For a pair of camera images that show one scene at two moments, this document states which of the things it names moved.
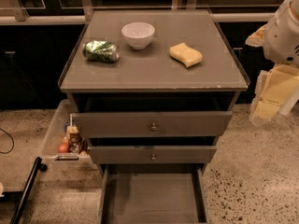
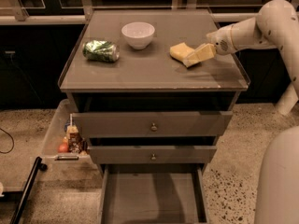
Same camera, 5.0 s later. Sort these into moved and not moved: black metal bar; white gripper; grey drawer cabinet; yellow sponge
Moved: white gripper
Not moved: yellow sponge; grey drawer cabinet; black metal bar
